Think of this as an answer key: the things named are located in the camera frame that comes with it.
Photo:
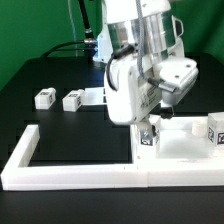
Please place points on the white AprilTag marker sheet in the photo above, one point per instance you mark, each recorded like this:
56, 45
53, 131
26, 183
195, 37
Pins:
94, 96

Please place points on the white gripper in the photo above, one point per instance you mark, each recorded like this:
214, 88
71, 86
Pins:
132, 93

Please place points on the white L-shaped obstacle fixture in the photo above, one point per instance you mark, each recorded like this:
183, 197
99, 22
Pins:
18, 175

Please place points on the white square tabletop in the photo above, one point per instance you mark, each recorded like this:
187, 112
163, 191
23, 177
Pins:
181, 138

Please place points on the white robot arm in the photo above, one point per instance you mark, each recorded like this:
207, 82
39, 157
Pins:
142, 48

